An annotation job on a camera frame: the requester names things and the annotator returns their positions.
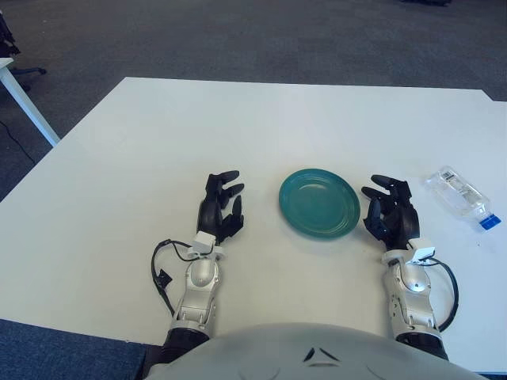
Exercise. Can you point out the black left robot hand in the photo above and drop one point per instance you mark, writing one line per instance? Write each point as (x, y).
(210, 210)

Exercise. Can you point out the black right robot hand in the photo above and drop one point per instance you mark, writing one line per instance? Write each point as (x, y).
(404, 221)

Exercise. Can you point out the clear bottle with blue cap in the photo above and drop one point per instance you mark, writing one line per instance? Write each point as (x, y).
(459, 194)

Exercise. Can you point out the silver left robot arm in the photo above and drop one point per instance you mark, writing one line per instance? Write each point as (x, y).
(202, 273)

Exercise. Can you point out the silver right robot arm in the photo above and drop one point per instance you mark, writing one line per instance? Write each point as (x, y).
(412, 281)

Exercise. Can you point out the teal round plate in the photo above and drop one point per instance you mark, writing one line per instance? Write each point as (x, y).
(317, 206)

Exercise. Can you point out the grey robot torso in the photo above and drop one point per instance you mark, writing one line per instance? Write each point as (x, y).
(257, 352)

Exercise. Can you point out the white side table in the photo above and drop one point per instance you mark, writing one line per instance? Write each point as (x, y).
(24, 103)

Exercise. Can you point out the black office chair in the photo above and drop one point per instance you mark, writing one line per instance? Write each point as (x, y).
(27, 71)

